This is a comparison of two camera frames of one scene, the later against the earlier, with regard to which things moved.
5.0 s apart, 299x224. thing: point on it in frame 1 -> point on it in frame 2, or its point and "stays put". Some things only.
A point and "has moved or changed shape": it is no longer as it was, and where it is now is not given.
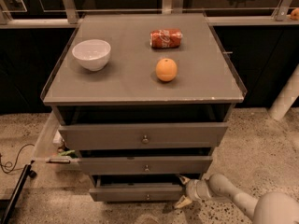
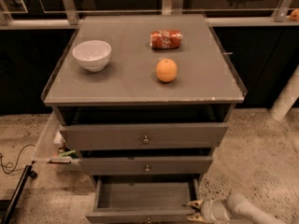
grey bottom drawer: x=135 y=188 has moved or changed shape
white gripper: x=192 y=189 -> x=209 y=210
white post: x=286 y=97 stays put
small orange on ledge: x=294 y=14 stays put
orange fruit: x=165 y=69 stays put
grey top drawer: x=141 y=136 stays put
